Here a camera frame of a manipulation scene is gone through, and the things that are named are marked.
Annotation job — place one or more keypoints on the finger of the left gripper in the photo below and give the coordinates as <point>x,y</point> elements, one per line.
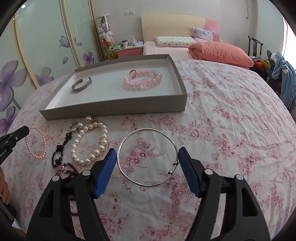
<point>10,139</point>

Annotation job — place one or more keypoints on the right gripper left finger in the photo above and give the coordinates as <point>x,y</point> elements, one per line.
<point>52,217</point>

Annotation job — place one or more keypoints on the wide silver cuff bangle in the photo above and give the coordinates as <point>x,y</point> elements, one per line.
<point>81,84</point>

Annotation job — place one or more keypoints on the thin silver bangle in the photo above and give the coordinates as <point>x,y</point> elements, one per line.
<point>147,158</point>

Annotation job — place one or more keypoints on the left hand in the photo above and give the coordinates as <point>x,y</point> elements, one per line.
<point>4,190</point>

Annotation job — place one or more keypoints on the pink floral bedsheet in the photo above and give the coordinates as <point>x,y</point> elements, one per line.
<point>233,123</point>

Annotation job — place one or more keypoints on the floral sliding wardrobe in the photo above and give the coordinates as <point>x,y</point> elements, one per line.
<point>43,41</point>

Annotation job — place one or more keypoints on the plush toy display tube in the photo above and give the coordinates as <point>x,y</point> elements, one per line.
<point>105,36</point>

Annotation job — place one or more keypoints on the white mug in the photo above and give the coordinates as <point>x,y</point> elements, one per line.
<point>124,44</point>

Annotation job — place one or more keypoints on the grey cardboard tray box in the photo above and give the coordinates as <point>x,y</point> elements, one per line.
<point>107,95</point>

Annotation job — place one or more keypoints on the blue plush garment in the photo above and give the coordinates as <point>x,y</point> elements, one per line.
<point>282,76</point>

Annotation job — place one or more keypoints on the pink nightstand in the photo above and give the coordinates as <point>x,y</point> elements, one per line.
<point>130,51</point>

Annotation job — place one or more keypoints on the orange pillow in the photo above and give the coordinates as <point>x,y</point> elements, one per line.
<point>221,53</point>

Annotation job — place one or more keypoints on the dark wooden chair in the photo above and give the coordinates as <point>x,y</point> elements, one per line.
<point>254,47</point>

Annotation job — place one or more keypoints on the floral white pillow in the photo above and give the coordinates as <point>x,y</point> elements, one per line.
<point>166,41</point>

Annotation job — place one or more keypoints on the purple patterned pillow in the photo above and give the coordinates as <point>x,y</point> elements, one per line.
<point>201,35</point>

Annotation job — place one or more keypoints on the beige pink headboard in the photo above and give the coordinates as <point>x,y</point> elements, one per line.
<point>155,25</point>

